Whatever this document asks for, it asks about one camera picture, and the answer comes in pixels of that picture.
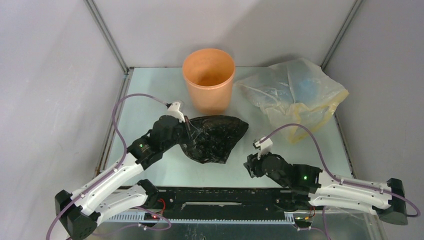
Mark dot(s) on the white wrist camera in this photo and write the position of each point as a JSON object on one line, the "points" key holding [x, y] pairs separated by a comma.
{"points": [[174, 109], [263, 145]]}

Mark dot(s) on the aluminium frame rail front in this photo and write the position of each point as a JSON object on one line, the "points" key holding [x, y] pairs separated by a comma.
{"points": [[137, 214]]}

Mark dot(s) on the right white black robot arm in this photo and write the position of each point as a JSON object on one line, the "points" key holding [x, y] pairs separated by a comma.
{"points": [[311, 186]]}

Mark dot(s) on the right aluminium corner post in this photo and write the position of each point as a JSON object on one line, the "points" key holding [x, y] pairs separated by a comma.
{"points": [[341, 33]]}

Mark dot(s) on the right small circuit board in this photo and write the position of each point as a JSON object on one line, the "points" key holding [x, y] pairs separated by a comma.
{"points": [[303, 219]]}

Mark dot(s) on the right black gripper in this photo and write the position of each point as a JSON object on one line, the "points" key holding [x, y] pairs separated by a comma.
{"points": [[253, 164]]}

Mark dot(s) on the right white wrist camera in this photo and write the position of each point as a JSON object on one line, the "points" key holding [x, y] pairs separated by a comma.
{"points": [[263, 145]]}

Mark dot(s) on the translucent yellowish plastic bag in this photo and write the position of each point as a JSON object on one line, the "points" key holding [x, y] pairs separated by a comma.
{"points": [[295, 91]]}

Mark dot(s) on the orange plastic trash bin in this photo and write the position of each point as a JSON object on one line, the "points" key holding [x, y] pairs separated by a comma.
{"points": [[209, 74]]}

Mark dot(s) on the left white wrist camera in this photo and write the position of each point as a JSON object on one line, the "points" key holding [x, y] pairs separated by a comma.
{"points": [[174, 109]]}

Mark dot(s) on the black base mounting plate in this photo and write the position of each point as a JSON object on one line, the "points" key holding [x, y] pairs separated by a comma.
{"points": [[228, 204]]}

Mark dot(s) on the aluminium corner post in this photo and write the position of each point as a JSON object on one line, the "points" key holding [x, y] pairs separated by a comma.
{"points": [[107, 35], [341, 33]]}

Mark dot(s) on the left aluminium corner post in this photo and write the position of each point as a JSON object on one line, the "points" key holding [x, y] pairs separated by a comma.
{"points": [[107, 35]]}

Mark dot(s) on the left small circuit board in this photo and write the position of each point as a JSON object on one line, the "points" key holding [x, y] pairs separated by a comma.
{"points": [[151, 217]]}

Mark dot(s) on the small circuit board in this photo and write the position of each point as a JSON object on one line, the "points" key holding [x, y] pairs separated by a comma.
{"points": [[303, 219], [151, 217]]}

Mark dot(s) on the black trash bag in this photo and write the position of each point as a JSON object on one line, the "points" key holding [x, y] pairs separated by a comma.
{"points": [[220, 134]]}

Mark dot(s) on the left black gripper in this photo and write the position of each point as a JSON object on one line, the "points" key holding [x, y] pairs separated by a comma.
{"points": [[192, 132]]}

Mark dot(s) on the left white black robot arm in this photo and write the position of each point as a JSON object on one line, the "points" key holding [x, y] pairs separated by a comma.
{"points": [[81, 211]]}

